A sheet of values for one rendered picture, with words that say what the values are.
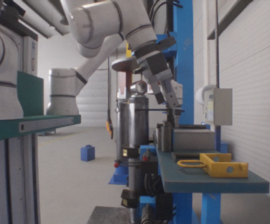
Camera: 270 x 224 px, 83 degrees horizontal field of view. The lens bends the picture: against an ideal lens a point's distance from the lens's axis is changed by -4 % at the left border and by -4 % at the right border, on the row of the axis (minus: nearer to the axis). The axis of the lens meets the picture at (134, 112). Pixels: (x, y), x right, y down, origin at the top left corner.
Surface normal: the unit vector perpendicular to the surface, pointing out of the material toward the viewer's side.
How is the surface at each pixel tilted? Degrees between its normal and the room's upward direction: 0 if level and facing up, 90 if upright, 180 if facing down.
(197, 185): 90
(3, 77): 91
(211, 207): 90
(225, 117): 90
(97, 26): 126
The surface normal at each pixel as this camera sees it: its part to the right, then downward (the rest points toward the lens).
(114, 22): 0.52, 0.63
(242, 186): -0.08, 0.01
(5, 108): 0.87, -0.32
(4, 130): 1.00, 0.00
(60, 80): 0.14, 0.00
